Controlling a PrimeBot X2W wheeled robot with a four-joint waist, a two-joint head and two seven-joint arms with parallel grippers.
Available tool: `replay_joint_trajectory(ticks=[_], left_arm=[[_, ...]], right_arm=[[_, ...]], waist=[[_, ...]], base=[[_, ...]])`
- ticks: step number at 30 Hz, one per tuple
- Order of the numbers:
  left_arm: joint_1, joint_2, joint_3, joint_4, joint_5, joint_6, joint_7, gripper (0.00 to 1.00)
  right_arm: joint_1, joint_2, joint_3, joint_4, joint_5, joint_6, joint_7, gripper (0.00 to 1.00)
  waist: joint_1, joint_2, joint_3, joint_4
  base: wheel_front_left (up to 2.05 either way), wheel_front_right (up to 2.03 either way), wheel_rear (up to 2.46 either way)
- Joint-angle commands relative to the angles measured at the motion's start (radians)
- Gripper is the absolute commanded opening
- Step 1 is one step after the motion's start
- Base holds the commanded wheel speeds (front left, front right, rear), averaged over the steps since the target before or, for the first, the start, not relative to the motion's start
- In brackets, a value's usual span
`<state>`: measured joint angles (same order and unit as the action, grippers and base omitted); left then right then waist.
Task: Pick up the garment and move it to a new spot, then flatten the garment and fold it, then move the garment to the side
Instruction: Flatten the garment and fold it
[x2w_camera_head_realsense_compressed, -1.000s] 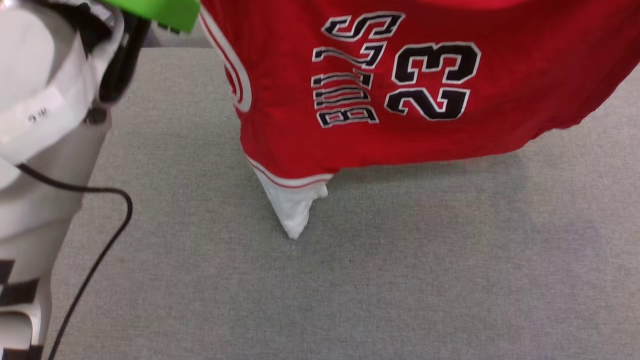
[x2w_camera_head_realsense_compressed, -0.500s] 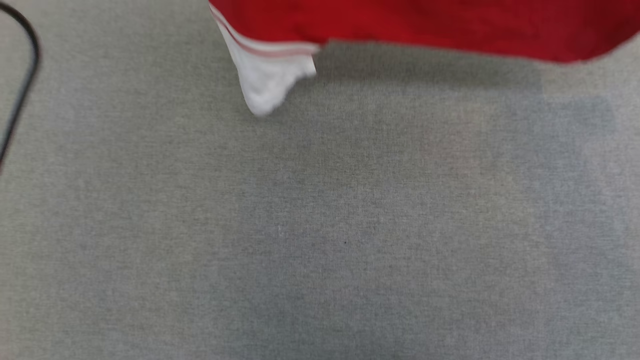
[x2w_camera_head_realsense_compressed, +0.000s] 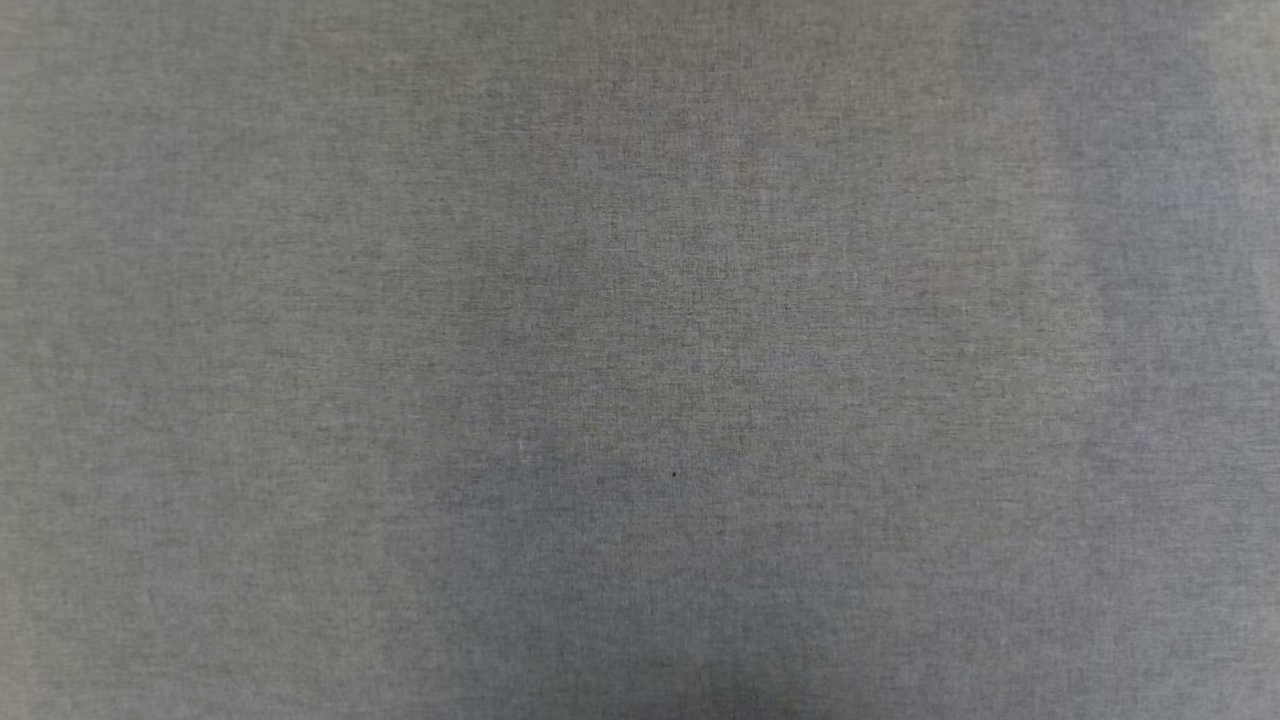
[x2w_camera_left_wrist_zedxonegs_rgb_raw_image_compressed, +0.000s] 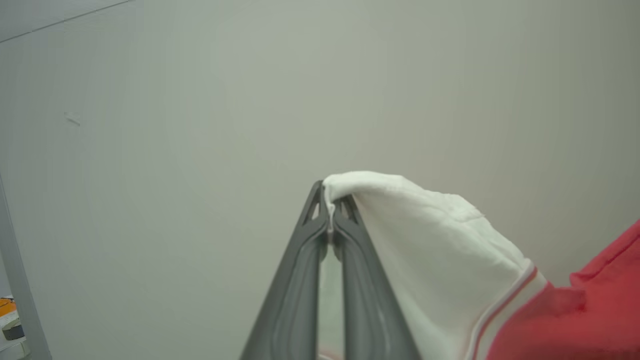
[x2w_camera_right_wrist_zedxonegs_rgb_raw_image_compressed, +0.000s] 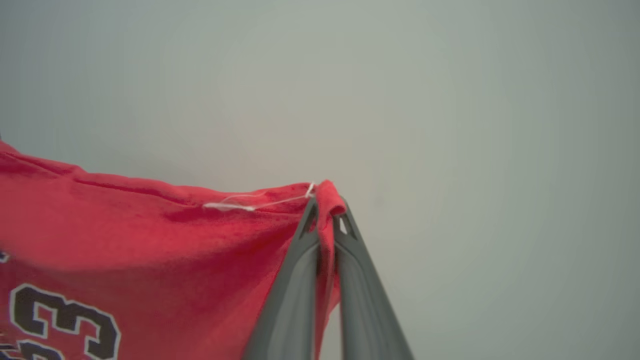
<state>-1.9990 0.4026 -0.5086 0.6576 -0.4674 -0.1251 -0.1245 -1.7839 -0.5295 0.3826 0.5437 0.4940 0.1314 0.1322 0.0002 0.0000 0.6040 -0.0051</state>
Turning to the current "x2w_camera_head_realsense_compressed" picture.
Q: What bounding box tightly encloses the grey fabric sofa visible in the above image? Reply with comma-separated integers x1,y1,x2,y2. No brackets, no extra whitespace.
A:
0,0,1280,720

